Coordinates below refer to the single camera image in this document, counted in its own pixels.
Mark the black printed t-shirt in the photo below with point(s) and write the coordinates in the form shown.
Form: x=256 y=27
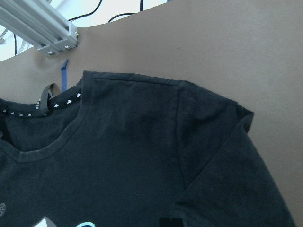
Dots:
x=127 y=150

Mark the crossing blue tape line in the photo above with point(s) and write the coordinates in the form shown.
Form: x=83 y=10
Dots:
x=64 y=76

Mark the aluminium frame post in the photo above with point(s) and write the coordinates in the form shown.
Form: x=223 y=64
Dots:
x=38 y=23

